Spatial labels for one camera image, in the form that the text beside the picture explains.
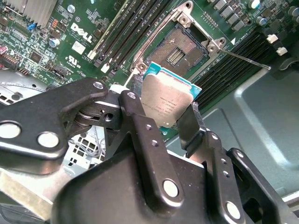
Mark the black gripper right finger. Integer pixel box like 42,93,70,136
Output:
177,102,296,224

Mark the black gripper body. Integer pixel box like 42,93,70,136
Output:
50,150,271,224

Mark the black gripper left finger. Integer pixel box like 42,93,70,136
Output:
0,76,185,208

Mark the silver green CPU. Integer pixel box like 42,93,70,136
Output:
140,62,202,129

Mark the metal wire locking lever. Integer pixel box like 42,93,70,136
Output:
218,46,272,70

